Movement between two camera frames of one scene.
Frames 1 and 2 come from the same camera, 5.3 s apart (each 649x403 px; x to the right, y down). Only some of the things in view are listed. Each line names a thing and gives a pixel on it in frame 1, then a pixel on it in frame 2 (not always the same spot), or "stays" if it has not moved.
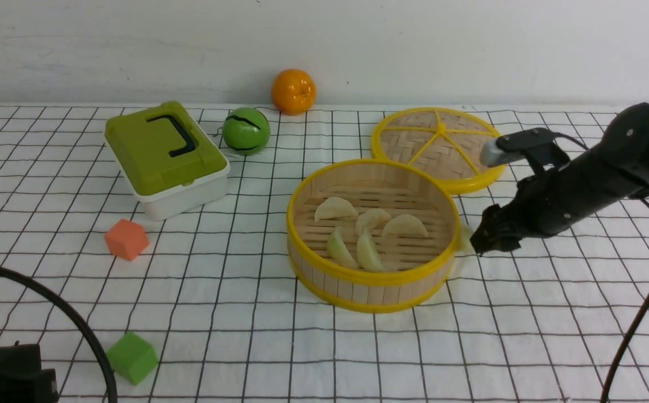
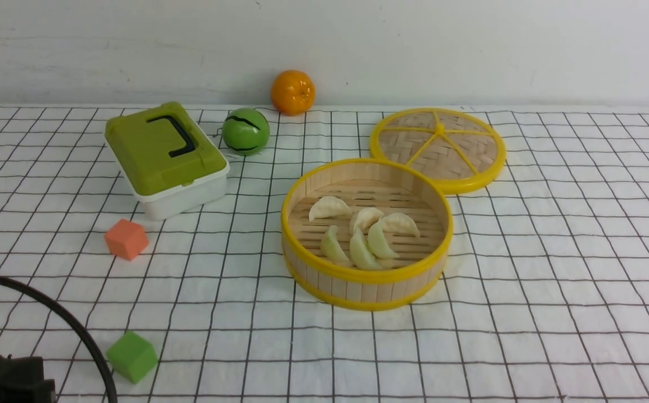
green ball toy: (246, 131) stays
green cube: (132, 357) stays
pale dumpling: (368, 218) stays
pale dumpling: (465, 245) to (377, 242)
